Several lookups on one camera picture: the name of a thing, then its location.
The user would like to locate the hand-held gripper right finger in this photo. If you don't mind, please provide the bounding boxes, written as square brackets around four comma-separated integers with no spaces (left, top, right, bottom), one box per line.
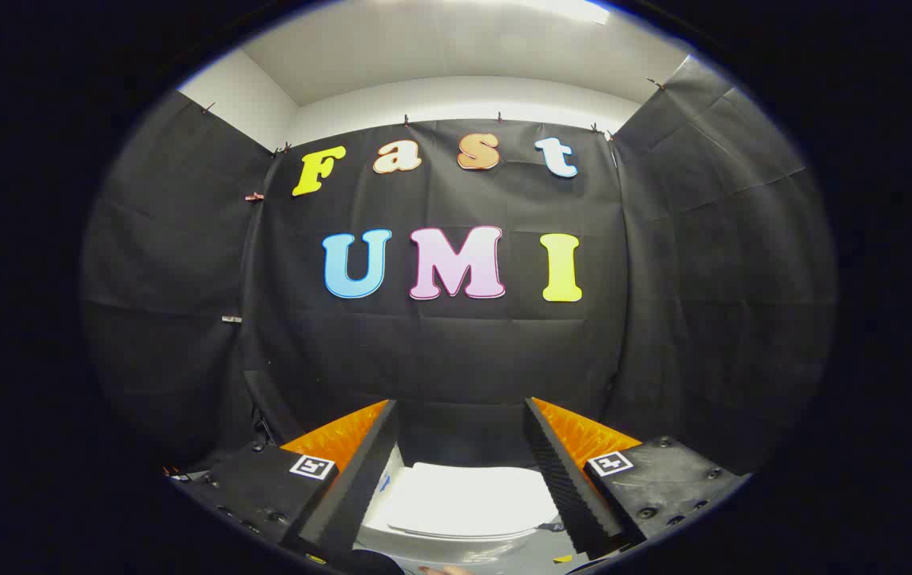
[524,397,748,560]

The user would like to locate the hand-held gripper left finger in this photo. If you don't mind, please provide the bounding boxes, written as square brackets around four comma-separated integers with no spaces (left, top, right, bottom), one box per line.
[171,399,401,568]

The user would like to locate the white toilet lid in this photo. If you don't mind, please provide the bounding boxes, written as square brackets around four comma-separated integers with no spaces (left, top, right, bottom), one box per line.
[387,462,559,541]

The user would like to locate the white toilet tank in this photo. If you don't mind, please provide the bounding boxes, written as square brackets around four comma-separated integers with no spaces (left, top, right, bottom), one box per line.
[360,446,410,528]

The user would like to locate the black backdrop cloth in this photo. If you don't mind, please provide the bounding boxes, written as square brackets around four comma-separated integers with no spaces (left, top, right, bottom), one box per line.
[81,54,837,480]

